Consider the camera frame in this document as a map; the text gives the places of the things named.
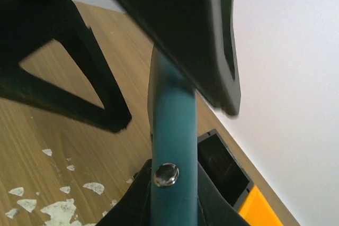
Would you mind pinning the blue card holder wallet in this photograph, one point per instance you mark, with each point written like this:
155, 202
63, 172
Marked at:
172, 115

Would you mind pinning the right black bin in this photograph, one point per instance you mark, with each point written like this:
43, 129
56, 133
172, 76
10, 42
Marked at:
229, 177

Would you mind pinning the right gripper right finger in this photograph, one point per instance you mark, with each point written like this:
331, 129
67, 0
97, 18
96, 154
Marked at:
198, 37

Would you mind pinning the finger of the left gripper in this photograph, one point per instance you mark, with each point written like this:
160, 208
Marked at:
213, 209
134, 207

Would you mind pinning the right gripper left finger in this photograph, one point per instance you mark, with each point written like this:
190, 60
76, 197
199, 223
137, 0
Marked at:
29, 25

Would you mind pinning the yellow bin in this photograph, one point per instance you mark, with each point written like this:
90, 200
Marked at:
256, 211

